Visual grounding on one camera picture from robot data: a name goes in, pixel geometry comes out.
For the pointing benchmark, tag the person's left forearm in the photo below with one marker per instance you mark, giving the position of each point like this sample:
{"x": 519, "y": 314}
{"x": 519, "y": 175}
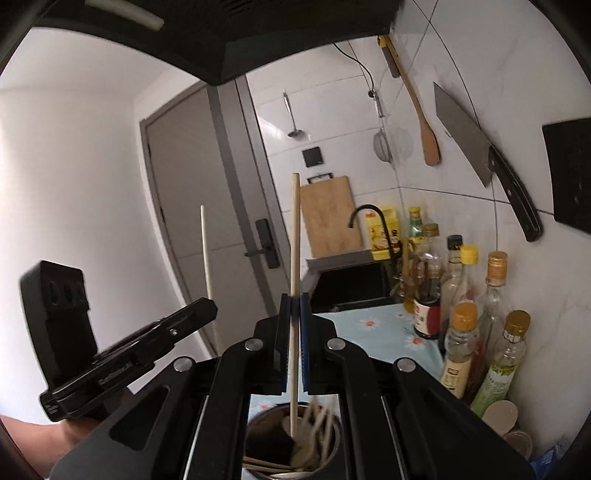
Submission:
{"x": 32, "y": 443}

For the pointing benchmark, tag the black range hood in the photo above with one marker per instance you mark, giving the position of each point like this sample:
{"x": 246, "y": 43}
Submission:
{"x": 231, "y": 41}

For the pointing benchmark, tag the wooden spatula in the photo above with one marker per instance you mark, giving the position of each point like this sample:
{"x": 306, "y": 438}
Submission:
{"x": 429, "y": 143}

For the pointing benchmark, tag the clear bottle silver cap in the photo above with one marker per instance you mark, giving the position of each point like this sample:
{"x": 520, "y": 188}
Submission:
{"x": 431, "y": 249}

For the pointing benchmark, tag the clear bottle yellow cap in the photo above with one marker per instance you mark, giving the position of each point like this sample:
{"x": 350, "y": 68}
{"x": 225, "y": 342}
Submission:
{"x": 469, "y": 254}

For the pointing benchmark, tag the daisy printed tablecloth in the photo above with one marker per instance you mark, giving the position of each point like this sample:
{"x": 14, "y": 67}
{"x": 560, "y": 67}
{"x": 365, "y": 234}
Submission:
{"x": 351, "y": 332}

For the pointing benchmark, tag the blue white salt bag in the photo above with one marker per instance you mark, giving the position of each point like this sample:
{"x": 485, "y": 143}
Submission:
{"x": 551, "y": 454}

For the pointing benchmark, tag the red label soy sauce bottle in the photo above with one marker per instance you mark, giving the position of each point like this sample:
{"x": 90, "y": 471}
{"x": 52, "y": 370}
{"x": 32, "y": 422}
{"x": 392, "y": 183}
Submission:
{"x": 427, "y": 316}

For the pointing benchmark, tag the tall clear bottle gold cap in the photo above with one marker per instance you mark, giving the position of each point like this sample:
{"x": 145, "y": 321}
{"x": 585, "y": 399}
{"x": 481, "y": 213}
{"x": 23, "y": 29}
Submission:
{"x": 496, "y": 277}

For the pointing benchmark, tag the yellow oil jug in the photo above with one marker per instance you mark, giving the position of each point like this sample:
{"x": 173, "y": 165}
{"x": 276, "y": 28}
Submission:
{"x": 376, "y": 230}

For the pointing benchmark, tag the black sink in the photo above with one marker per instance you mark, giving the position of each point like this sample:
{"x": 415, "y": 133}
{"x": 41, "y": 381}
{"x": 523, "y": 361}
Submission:
{"x": 351, "y": 281}

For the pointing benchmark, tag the metal ladle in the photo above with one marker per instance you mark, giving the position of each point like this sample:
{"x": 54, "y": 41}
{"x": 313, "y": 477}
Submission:
{"x": 295, "y": 133}

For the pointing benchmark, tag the group of beige chopsticks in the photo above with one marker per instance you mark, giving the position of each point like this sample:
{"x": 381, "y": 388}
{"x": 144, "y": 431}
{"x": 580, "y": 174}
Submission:
{"x": 323, "y": 429}

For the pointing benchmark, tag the pale oil bottle gold cap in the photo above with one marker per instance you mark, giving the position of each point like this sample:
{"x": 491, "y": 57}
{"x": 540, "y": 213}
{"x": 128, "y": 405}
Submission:
{"x": 501, "y": 378}

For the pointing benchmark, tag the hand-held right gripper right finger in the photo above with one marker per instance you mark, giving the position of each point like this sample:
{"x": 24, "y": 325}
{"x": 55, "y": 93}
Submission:
{"x": 304, "y": 341}

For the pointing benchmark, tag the dark curved faucet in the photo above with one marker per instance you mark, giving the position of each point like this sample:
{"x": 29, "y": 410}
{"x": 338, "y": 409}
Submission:
{"x": 368, "y": 207}

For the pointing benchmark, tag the white tube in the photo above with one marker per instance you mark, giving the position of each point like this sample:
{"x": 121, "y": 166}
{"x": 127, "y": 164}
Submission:
{"x": 138, "y": 16}

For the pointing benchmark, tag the wooden cutting board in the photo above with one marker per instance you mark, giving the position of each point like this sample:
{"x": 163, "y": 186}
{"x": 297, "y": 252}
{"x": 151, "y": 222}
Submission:
{"x": 330, "y": 217}

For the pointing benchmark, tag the metal mesh strainer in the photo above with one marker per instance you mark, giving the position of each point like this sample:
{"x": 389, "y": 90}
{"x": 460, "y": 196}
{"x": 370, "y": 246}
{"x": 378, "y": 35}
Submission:
{"x": 382, "y": 145}

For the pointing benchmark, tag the clear bottle black cap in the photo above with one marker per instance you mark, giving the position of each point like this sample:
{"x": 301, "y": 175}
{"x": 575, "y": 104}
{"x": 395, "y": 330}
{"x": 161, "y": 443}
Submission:
{"x": 452, "y": 281}

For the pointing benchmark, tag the black wall panel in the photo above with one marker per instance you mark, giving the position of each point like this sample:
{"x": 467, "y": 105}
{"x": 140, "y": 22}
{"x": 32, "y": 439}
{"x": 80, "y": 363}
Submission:
{"x": 570, "y": 175}

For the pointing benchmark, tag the grey door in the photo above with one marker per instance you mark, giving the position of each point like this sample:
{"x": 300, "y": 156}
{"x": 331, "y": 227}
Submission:
{"x": 198, "y": 184}

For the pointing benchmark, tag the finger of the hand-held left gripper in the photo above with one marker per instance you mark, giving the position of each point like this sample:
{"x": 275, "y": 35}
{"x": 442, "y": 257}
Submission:
{"x": 180, "y": 337}
{"x": 184, "y": 314}

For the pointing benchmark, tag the black cylindrical utensil holder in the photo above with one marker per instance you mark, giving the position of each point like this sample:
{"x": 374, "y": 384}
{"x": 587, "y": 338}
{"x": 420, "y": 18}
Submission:
{"x": 265, "y": 434}

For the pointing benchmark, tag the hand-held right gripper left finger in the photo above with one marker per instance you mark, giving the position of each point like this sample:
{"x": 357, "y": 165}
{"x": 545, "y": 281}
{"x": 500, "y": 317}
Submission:
{"x": 286, "y": 341}

